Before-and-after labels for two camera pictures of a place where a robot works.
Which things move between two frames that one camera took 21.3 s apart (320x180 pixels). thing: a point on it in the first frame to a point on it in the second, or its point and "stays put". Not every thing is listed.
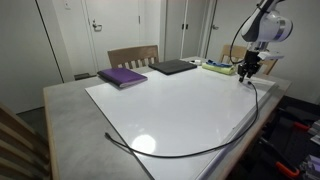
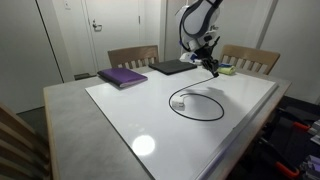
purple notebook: [122, 77] stays put
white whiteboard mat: [178, 126] stays put
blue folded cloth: [218, 64] stays put
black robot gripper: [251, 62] to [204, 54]
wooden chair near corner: [24, 154] stays put
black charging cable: [201, 153] to [197, 95]
